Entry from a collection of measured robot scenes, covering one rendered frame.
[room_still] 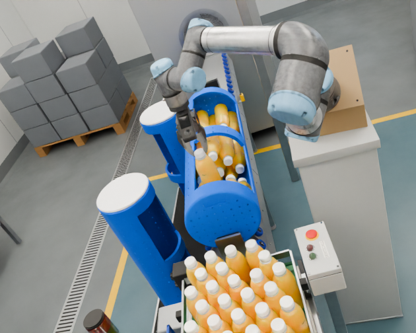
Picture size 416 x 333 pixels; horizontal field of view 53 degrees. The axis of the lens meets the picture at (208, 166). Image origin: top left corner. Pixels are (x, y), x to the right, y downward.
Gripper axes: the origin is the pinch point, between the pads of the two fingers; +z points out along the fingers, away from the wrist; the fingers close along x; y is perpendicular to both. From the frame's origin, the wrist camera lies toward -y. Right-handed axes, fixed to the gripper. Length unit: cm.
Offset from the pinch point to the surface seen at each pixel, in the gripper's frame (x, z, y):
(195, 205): 6.8, 13.6, -11.5
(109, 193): 58, 30, 38
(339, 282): -32, 30, -46
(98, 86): 139, 71, 310
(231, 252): -2.0, 23.2, -28.9
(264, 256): -12.6, 23.3, -34.1
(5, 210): 269, 133, 225
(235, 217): -4.7, 24.4, -11.5
